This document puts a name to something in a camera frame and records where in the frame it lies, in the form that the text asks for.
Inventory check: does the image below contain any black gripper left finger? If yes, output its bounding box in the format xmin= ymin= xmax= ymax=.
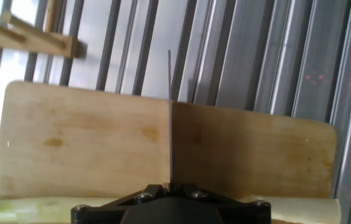
xmin=72 ymin=182 xmax=171 ymax=224

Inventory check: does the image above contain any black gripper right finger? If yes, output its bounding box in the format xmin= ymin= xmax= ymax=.
xmin=172 ymin=182 xmax=272 ymax=224

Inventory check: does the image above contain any steel cleaver knife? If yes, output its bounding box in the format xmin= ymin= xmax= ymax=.
xmin=167 ymin=49 xmax=176 ymax=191

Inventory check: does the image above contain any long scallion with green top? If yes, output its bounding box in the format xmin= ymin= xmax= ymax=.
xmin=0 ymin=196 xmax=118 ymax=224

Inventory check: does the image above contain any wooden cutting board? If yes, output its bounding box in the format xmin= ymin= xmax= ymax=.
xmin=0 ymin=80 xmax=338 ymax=200

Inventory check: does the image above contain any wooden knife rack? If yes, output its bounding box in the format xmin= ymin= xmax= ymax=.
xmin=0 ymin=0 xmax=80 ymax=60

